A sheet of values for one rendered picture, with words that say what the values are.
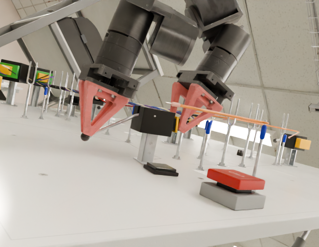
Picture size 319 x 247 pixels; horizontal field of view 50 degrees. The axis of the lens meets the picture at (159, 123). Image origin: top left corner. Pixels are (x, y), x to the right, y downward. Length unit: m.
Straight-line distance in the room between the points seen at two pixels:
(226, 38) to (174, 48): 0.12
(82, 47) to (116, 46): 1.15
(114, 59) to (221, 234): 0.29
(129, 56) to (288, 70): 2.79
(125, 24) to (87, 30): 1.16
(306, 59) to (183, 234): 2.86
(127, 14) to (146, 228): 0.32
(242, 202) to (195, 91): 0.22
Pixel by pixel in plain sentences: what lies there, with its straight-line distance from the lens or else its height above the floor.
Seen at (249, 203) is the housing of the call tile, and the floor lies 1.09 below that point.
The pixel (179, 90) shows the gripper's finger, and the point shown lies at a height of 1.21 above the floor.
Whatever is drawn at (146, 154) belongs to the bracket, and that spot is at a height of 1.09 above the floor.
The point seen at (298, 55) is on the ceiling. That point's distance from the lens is 3.12.
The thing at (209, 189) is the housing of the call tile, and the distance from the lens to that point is 0.41.
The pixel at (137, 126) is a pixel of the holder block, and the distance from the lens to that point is 0.53.
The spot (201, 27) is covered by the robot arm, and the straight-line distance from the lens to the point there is 0.61.
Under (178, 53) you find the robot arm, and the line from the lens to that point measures 0.52.
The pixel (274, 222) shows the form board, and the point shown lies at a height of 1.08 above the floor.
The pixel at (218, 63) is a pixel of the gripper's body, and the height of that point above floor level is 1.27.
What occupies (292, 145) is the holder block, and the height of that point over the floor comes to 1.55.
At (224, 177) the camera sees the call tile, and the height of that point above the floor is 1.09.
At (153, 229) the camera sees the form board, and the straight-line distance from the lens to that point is 0.28.
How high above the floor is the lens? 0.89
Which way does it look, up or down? 27 degrees up
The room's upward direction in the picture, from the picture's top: 53 degrees clockwise
